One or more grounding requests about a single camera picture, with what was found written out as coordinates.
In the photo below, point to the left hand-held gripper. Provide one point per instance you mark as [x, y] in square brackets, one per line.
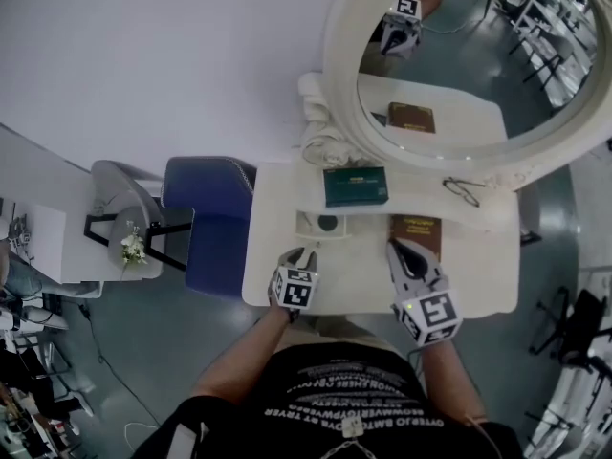
[294, 292]

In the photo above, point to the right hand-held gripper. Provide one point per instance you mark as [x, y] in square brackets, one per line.
[432, 313]

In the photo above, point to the small cream drawer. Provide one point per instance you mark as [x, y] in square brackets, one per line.
[306, 225]

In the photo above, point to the white vanity dressing table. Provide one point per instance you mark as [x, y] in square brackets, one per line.
[354, 275]

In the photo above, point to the person's left forearm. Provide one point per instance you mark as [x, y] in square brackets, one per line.
[239, 356]

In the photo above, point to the person's right forearm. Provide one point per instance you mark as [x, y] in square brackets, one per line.
[449, 380]

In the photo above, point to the black round object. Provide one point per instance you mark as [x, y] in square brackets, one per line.
[327, 223]

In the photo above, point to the brown book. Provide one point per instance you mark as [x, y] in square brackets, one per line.
[416, 230]

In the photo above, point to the person's beige trousers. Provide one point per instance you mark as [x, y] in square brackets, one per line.
[334, 333]

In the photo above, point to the blue chair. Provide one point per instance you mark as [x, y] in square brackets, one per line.
[220, 246]

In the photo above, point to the dark green box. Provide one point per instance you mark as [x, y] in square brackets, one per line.
[356, 187]

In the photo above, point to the black eyeglasses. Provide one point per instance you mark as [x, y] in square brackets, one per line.
[468, 196]

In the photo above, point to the person's black printed T-shirt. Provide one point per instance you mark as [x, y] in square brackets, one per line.
[344, 390]

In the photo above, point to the white flower bouquet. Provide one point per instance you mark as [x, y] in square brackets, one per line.
[134, 249]

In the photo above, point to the black folding chair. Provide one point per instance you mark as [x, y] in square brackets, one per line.
[583, 318]

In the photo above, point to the grey chair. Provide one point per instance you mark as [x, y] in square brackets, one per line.
[117, 189]

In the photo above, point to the oval cream-framed mirror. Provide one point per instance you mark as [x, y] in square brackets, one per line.
[478, 65]

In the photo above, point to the white and black machine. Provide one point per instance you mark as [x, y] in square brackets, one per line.
[38, 318]

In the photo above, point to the white machine frame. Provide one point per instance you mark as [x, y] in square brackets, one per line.
[574, 399]

